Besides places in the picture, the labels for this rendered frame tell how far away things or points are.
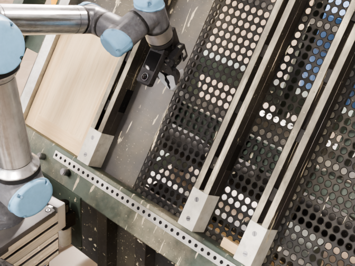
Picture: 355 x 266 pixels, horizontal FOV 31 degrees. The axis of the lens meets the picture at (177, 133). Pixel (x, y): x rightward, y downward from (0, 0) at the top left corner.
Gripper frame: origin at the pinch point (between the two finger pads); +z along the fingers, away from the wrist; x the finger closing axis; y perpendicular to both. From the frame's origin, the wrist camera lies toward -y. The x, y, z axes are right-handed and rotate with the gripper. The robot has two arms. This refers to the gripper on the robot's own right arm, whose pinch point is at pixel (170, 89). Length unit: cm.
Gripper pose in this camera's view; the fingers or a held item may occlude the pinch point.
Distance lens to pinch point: 193.4
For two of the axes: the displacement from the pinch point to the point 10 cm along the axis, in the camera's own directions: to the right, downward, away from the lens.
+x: -8.3, -3.3, 4.6
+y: 5.3, -7.4, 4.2
